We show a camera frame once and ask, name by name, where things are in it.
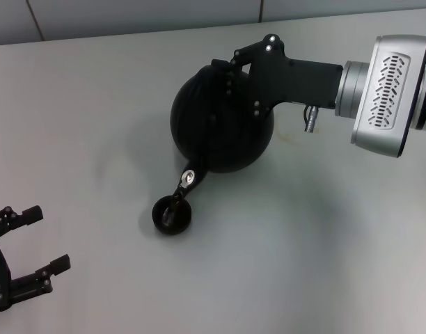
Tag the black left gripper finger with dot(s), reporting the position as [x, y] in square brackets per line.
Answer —
[14, 219]
[32, 285]

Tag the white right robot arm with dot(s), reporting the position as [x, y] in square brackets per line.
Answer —
[354, 90]

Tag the dark brown teacup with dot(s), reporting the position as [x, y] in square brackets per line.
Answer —
[180, 221]

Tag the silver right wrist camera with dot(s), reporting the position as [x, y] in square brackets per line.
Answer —
[387, 97]

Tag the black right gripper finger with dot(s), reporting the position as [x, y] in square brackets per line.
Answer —
[248, 54]

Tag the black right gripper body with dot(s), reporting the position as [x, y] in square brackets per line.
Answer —
[296, 83]

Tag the black round teapot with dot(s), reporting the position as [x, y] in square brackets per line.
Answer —
[223, 139]

